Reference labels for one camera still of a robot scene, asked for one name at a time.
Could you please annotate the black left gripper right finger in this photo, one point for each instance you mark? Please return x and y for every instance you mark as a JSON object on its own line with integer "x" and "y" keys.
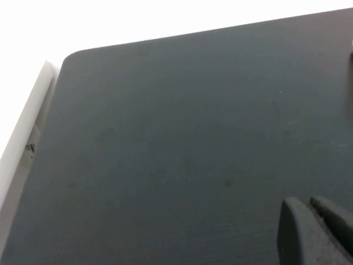
{"x": 336, "y": 218}

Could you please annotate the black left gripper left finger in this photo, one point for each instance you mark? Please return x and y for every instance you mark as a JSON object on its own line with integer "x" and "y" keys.
{"x": 303, "y": 240}

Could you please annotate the white side panel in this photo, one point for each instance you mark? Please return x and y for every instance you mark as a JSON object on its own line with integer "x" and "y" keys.
{"x": 24, "y": 129}

